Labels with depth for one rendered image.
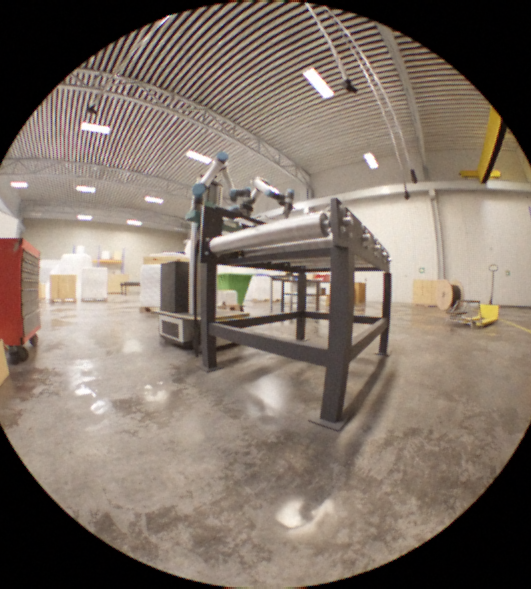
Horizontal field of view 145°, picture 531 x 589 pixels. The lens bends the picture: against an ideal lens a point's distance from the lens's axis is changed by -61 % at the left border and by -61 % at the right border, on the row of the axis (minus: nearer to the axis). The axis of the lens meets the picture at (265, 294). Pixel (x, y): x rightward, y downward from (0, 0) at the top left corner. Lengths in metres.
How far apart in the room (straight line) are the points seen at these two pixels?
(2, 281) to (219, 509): 1.91
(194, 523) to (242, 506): 0.14
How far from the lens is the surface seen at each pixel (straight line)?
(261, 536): 0.63
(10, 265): 1.96
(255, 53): 8.69
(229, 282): 4.24
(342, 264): 0.80
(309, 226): 0.89
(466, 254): 11.85
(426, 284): 8.60
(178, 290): 2.13
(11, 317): 1.97
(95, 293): 9.24
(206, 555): 0.61
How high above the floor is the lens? 0.58
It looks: 2 degrees down
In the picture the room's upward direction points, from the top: 1 degrees clockwise
